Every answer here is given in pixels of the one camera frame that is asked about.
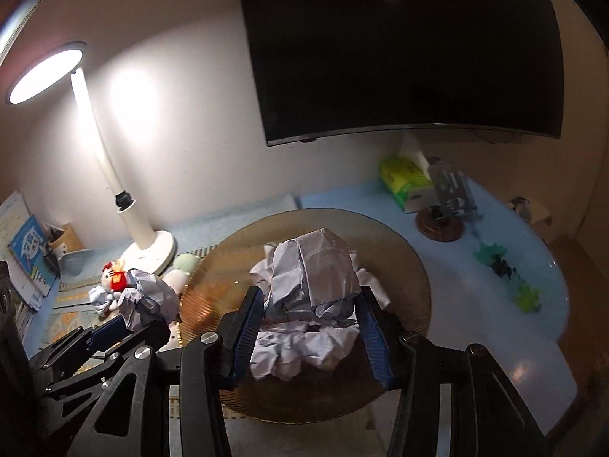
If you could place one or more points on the black wall monitor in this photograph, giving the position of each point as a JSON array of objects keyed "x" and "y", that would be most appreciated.
[{"x": 331, "y": 67}]

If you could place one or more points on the green toy figure far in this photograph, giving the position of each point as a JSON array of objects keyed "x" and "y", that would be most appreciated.
[{"x": 487, "y": 254}]

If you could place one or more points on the large paper pile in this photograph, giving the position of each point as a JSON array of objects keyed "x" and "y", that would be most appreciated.
[{"x": 312, "y": 280}]

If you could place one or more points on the upper dango plush skewer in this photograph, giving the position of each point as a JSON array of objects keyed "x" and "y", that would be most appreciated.
[{"x": 181, "y": 271}]

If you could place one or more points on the metal phone stand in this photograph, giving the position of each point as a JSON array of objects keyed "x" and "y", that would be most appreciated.
[{"x": 443, "y": 221}]

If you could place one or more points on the crumpled paper in bowl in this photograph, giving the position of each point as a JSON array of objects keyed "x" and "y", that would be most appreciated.
[{"x": 282, "y": 349}]

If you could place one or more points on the hello kitty plush toy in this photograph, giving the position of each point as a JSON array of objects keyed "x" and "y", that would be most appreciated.
[{"x": 114, "y": 276}]

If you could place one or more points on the green tissue box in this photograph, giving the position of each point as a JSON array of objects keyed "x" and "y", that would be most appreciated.
[{"x": 406, "y": 176}]

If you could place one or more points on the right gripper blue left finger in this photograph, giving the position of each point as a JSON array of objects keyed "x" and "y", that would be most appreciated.
[{"x": 239, "y": 330}]

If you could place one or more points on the green toy figure near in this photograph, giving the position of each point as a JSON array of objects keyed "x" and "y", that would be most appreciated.
[{"x": 527, "y": 298}]

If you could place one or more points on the green toy figure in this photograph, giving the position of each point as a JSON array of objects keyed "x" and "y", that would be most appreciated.
[
  {"x": 487, "y": 254},
  {"x": 527, "y": 298}
]

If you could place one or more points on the white desk lamp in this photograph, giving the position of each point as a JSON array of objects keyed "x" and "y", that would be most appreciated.
[{"x": 151, "y": 250}]

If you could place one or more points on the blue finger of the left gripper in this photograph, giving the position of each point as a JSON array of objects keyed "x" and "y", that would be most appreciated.
[{"x": 108, "y": 334}]

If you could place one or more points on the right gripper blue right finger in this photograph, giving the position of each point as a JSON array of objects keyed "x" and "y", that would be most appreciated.
[{"x": 378, "y": 331}]

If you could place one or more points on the blue cover book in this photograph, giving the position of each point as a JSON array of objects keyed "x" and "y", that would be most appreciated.
[{"x": 29, "y": 246}]

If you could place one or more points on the cardboard pen box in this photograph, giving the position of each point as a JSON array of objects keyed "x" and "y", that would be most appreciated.
[{"x": 65, "y": 240}]

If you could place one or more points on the white paper ball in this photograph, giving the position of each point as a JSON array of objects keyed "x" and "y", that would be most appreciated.
[{"x": 146, "y": 299}]

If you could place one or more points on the black toy figure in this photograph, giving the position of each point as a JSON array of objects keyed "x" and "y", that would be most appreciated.
[{"x": 501, "y": 267}]

